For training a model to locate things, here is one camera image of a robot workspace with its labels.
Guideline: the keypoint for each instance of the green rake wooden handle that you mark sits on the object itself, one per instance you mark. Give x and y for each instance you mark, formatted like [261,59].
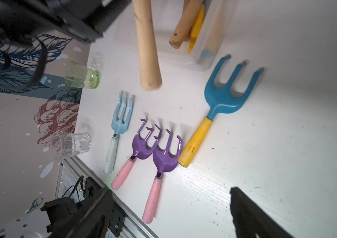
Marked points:
[150,75]

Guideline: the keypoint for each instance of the green transparent cup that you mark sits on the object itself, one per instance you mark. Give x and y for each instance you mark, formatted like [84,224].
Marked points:
[79,76]

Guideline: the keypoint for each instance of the purple rake pink handle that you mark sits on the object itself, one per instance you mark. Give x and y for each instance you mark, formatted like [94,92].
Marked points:
[141,151]
[164,164]

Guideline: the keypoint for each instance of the light blue rake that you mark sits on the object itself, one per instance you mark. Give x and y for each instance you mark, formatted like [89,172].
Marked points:
[120,123]

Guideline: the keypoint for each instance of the clear plastic storage box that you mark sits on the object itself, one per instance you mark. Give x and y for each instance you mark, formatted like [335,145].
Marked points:
[166,15]

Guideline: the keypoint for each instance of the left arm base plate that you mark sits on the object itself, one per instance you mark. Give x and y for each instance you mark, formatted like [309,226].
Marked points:
[113,216]

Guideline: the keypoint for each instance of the blue rake yellow handle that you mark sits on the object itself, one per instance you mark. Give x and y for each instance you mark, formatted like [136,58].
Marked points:
[221,101]
[196,28]

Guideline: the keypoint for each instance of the purple rake pink handle right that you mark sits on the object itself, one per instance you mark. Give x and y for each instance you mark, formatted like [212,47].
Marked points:
[164,164]

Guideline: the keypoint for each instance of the lime rake wooden handle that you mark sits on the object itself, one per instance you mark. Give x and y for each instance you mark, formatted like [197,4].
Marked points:
[182,31]

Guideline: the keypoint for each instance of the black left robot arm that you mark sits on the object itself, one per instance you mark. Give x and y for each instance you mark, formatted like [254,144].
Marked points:
[22,21]

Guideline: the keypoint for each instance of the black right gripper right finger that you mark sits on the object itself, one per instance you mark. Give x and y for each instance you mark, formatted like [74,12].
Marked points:
[250,220]

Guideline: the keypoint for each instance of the purple rake pink handle left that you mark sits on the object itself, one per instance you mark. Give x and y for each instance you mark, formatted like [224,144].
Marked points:
[141,151]

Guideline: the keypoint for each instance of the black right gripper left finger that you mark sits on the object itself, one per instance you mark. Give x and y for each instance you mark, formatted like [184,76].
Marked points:
[73,220]

